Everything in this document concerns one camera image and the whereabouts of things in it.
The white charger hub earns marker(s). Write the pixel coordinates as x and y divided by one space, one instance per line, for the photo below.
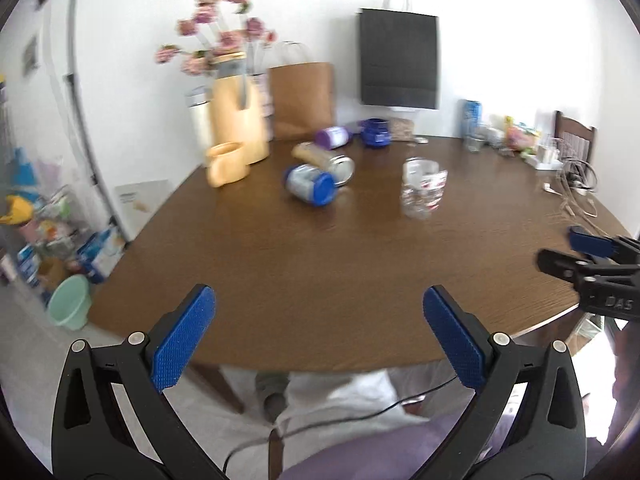
545 158

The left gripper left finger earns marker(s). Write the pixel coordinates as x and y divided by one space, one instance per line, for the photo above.
111 418

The pink patterned vase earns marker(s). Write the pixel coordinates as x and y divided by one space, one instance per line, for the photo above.
261 82

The clear drinking glass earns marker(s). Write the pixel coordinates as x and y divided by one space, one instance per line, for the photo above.
473 142

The green plastic basin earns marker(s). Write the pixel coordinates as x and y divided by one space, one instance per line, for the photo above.
69 305

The brown paper bag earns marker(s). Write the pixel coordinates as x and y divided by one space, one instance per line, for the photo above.
302 93

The white earbud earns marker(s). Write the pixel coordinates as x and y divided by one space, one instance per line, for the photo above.
548 188

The colourful snack bag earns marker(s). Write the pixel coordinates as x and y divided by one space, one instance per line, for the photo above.
517 137

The silver metal tin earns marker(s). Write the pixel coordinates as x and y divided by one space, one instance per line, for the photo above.
339 166

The blue drink can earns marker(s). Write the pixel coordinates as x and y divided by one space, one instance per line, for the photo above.
471 116

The yellow mug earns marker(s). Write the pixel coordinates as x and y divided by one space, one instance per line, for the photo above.
226 164

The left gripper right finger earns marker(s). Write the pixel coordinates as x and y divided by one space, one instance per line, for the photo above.
525 420

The blue lid plastic jar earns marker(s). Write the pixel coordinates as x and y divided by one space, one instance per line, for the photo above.
310 184

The white tumbler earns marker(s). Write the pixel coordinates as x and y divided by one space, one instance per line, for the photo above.
198 104

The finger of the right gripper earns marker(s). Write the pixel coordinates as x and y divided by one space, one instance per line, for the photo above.
588 244
565 267

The yellow thermos jug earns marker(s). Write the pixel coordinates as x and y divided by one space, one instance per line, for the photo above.
235 108

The wooden chair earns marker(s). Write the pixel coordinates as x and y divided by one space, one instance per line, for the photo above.
574 140

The black light stand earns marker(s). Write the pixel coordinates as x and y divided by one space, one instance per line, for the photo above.
71 79

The clear plastic cup with santas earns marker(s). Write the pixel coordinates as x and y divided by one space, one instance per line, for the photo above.
422 187

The purple supplement bottle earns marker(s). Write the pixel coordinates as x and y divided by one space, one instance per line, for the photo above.
332 138

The dark blue glass jar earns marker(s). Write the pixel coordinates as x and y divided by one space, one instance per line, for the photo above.
374 133

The black paper bag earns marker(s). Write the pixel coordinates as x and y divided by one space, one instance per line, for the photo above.
398 58

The pink artificial flowers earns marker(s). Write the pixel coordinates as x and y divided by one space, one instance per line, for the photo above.
221 28

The cluttered storage rack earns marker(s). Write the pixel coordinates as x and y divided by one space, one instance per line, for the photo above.
45 234

